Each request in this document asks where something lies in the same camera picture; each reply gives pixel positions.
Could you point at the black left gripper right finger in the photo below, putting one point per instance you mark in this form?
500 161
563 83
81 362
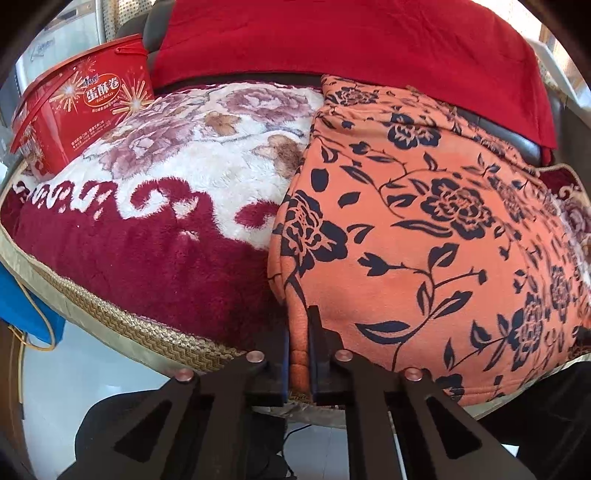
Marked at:
401 425

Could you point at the orange floral garment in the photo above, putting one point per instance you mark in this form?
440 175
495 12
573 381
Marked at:
425 242

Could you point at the floral plush blanket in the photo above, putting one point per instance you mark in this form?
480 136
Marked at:
160 230

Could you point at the red blanket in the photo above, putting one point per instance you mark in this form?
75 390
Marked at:
458 52

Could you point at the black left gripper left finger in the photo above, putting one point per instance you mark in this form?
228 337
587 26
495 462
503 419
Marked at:
194 426

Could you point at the red egg roll box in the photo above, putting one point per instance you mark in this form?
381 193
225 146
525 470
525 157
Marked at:
76 102

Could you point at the blue bag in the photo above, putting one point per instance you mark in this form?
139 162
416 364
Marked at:
27 313

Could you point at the dark grey sofa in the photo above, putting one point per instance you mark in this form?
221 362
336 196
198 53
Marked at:
152 25

